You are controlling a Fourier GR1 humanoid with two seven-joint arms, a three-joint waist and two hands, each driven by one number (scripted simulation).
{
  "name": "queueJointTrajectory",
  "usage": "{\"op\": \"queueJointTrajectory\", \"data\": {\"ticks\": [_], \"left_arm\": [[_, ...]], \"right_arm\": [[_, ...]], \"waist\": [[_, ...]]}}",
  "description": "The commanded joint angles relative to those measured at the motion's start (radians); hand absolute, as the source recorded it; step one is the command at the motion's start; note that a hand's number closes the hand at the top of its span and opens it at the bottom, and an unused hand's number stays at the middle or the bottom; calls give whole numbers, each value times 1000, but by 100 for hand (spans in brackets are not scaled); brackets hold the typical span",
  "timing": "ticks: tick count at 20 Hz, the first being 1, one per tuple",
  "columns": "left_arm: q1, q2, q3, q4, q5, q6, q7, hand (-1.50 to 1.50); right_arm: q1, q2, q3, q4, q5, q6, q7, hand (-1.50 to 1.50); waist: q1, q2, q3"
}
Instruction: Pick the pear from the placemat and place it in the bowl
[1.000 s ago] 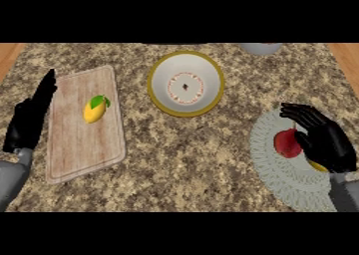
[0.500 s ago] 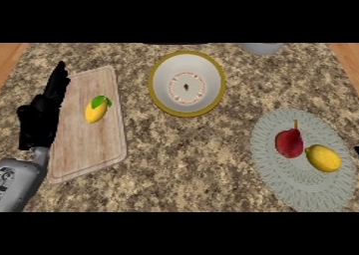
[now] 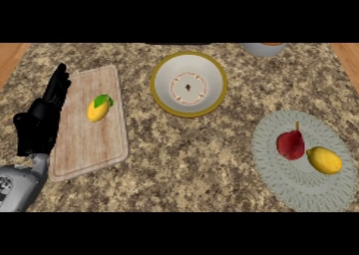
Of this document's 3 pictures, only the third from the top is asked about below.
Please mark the pale wooden cutting board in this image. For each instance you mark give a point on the pale wooden cutting board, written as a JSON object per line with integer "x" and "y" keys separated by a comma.
{"x": 92, "y": 132}

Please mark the yellow lemon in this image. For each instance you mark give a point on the yellow lemon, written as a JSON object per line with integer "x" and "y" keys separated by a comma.
{"x": 324, "y": 161}

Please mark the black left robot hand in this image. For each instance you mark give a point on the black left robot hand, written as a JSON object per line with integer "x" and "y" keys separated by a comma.
{"x": 39, "y": 123}

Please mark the pale grey woven placemat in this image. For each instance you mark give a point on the pale grey woven placemat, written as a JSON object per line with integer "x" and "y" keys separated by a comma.
{"x": 305, "y": 172}

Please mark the red pear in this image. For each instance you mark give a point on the red pear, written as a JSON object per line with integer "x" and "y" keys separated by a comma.
{"x": 291, "y": 144}

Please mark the white bowl with yellow rim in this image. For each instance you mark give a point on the white bowl with yellow rim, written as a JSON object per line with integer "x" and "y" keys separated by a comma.
{"x": 188, "y": 84}

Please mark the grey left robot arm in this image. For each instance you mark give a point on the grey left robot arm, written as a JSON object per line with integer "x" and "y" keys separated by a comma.
{"x": 18, "y": 187}

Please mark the yellow mango with green leaf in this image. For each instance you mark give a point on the yellow mango with green leaf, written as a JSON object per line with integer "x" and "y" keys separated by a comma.
{"x": 96, "y": 111}

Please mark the grey cup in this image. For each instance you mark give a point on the grey cup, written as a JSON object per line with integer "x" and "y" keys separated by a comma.
{"x": 263, "y": 49}

